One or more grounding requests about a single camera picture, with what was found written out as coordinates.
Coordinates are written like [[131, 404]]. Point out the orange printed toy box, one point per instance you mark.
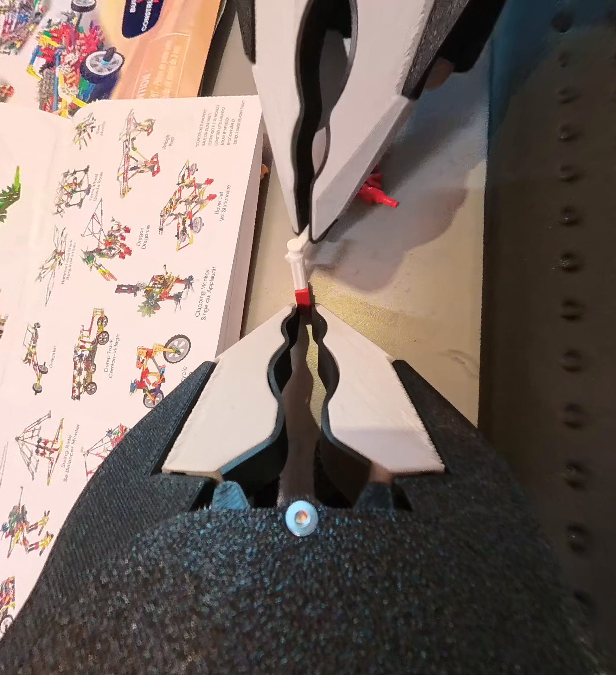
[[171, 63]]

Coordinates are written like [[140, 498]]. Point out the white toy rod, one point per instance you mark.
[[297, 263]]

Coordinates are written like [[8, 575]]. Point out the white printed instruction booklet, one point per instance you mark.
[[128, 211]]

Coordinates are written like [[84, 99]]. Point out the black dotted mat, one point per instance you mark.
[[566, 263]]

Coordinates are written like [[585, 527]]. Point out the red toy rod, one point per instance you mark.
[[387, 200]]

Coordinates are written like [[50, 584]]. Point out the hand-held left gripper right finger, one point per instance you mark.
[[376, 411]]

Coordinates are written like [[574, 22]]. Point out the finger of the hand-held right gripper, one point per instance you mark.
[[371, 105], [276, 95]]

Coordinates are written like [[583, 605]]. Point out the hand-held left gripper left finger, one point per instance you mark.
[[234, 411]]

